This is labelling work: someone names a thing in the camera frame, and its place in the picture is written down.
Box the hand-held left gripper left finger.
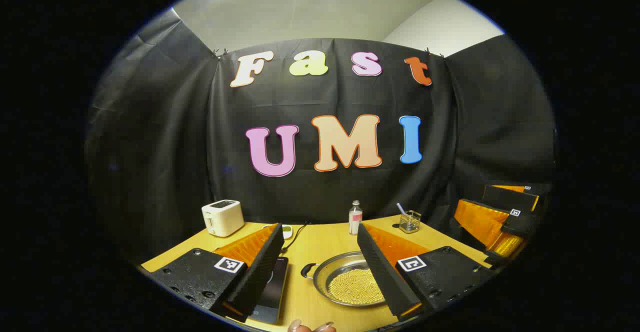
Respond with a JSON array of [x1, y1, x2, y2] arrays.
[[150, 222, 286, 323]]

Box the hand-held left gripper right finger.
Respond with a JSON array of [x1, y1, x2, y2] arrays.
[[356, 223, 496, 323]]

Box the black induction cooktop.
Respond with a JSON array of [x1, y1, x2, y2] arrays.
[[248, 257, 290, 324]]

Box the steel pot with black handles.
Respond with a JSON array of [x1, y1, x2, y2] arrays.
[[301, 251, 401, 309]]

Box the white divided dish of beans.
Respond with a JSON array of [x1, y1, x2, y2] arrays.
[[262, 224, 293, 240]]

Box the clear square holder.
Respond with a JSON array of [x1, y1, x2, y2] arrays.
[[399, 210, 422, 234]]

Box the clear bottle with pink label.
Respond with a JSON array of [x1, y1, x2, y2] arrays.
[[348, 200, 363, 236]]

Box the white toaster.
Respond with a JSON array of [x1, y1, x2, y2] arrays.
[[201, 199, 246, 238]]

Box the black backdrop cloth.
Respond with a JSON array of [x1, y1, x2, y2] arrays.
[[85, 7, 556, 273]]

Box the black power cable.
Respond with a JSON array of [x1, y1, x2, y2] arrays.
[[280, 221, 311, 255]]

